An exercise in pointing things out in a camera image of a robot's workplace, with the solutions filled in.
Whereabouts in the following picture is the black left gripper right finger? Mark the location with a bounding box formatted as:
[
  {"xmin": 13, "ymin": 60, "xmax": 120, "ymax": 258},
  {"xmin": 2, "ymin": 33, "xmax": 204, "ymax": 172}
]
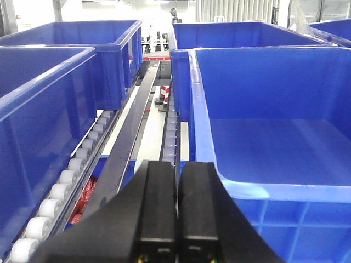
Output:
[{"xmin": 178, "ymin": 162, "xmax": 283, "ymax": 262}]

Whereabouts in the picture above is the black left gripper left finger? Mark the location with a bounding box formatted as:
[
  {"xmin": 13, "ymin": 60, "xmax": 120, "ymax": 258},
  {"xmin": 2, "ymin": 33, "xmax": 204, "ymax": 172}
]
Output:
[{"xmin": 30, "ymin": 161, "xmax": 176, "ymax": 262}]

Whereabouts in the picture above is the right white roller track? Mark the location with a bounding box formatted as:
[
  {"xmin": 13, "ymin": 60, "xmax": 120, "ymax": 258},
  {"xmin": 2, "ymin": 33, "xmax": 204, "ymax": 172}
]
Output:
[{"xmin": 160, "ymin": 90, "xmax": 180, "ymax": 168}]

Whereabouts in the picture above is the white roller track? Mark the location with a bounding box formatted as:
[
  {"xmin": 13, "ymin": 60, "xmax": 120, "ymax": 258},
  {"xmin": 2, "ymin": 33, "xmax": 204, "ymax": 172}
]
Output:
[
  {"xmin": 160, "ymin": 90, "xmax": 180, "ymax": 168},
  {"xmin": 1, "ymin": 110, "xmax": 121, "ymax": 262}
]

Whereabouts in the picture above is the left white roller track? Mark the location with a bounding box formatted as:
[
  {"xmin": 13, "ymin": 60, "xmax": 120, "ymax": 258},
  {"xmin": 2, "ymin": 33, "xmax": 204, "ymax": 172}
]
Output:
[{"xmin": 1, "ymin": 110, "xmax": 121, "ymax": 262}]

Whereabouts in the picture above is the upper middle blue crate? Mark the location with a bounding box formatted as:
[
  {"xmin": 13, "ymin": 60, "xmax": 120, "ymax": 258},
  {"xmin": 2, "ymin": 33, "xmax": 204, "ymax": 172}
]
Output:
[{"xmin": 189, "ymin": 47, "xmax": 350, "ymax": 262}]

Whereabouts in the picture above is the upper left blue crate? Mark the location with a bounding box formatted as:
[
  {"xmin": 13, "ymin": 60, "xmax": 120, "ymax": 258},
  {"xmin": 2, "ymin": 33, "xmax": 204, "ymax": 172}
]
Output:
[{"xmin": 1, "ymin": 47, "xmax": 97, "ymax": 256}]

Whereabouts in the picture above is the far left blue crate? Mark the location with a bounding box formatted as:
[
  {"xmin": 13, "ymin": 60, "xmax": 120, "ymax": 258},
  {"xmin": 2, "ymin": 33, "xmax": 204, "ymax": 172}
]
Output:
[{"xmin": 1, "ymin": 20, "xmax": 143, "ymax": 110}]

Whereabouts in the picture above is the far right blue crate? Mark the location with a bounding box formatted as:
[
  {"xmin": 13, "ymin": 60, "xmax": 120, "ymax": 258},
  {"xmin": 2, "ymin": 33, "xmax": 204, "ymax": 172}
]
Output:
[{"xmin": 170, "ymin": 21, "xmax": 336, "ymax": 122}]

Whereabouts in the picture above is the corner blue crate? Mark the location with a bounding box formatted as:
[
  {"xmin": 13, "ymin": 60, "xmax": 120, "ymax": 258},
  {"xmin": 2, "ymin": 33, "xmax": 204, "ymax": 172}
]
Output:
[{"xmin": 309, "ymin": 19, "xmax": 350, "ymax": 48}]

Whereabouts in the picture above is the dark metal divider rail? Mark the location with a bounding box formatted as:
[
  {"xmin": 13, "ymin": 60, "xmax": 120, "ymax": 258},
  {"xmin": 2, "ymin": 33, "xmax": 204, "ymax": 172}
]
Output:
[{"xmin": 82, "ymin": 61, "xmax": 160, "ymax": 220}]

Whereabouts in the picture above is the red white striped post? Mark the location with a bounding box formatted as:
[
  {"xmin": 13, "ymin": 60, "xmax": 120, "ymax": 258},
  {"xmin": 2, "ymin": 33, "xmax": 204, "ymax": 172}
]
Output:
[{"xmin": 160, "ymin": 85, "xmax": 171, "ymax": 104}]

